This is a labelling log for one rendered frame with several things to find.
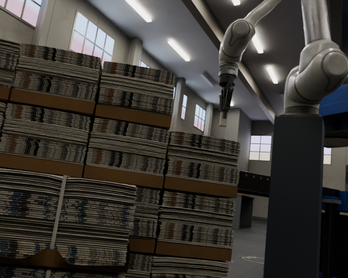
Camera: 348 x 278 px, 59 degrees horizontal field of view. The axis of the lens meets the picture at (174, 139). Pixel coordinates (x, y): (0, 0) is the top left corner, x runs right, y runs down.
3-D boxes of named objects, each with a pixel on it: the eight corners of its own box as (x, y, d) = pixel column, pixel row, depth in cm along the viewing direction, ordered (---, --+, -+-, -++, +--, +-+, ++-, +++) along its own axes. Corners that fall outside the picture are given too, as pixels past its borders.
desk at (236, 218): (252, 227, 868) (254, 197, 884) (240, 229, 730) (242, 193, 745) (225, 223, 904) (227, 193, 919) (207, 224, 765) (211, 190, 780)
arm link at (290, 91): (310, 117, 154) (312, 76, 158) (328, 107, 136) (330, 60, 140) (278, 113, 154) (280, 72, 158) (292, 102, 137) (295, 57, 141)
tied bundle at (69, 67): (93, 115, 111) (103, 55, 115) (6, 101, 106) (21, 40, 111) (100, 133, 147) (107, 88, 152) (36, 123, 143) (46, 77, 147)
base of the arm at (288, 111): (323, 129, 152) (323, 118, 153) (320, 117, 133) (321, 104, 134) (284, 129, 161) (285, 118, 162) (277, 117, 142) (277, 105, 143)
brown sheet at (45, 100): (93, 113, 111) (95, 102, 112) (8, 100, 107) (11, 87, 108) (100, 132, 148) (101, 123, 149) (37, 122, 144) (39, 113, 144)
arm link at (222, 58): (216, 69, 152) (220, 57, 139) (219, 40, 155) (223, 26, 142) (237, 71, 152) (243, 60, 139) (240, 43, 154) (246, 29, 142)
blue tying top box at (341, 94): (353, 103, 263) (354, 81, 267) (295, 115, 315) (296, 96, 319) (382, 116, 284) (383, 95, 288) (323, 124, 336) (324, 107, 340)
